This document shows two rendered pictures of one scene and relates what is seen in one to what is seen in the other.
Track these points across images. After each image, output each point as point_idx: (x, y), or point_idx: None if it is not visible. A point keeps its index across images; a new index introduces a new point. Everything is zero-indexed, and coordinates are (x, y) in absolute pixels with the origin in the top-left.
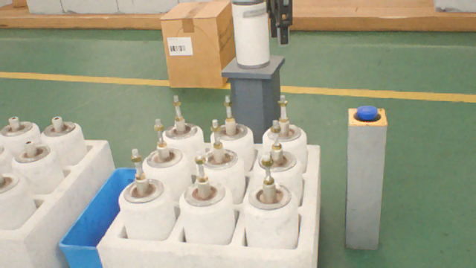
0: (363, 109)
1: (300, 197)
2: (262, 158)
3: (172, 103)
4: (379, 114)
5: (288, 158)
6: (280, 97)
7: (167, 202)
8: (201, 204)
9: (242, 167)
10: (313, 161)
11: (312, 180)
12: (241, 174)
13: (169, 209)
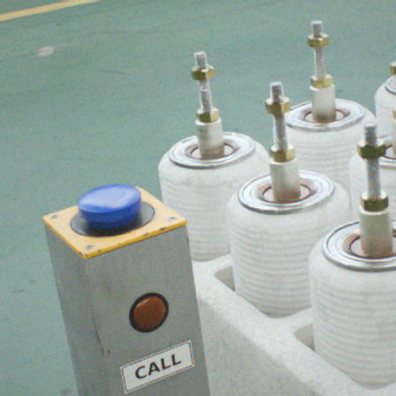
0: (118, 190)
1: (237, 290)
2: (210, 65)
3: None
4: (81, 234)
5: (270, 202)
6: (371, 122)
7: (382, 112)
8: (299, 104)
9: (356, 180)
10: (308, 365)
11: (252, 323)
12: (354, 190)
13: (384, 131)
